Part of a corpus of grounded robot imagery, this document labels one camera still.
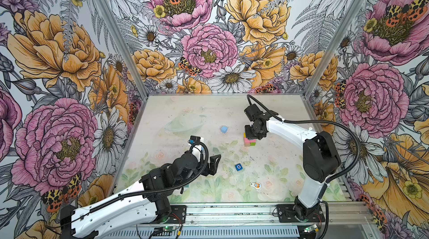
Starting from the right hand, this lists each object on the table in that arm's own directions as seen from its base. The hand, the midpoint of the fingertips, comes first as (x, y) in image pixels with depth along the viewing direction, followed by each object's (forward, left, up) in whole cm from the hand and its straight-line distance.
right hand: (251, 140), depth 91 cm
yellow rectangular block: (-2, +5, +8) cm, 10 cm away
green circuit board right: (-39, -20, -8) cm, 44 cm away
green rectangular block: (0, -1, -5) cm, 5 cm away
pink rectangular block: (+2, +2, -4) cm, 5 cm away
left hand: (-16, +21, +12) cm, 29 cm away
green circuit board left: (-37, +39, -7) cm, 55 cm away
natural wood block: (+1, +2, -6) cm, 6 cm away
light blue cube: (+11, +14, -5) cm, 19 cm away
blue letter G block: (-12, +8, -6) cm, 16 cm away
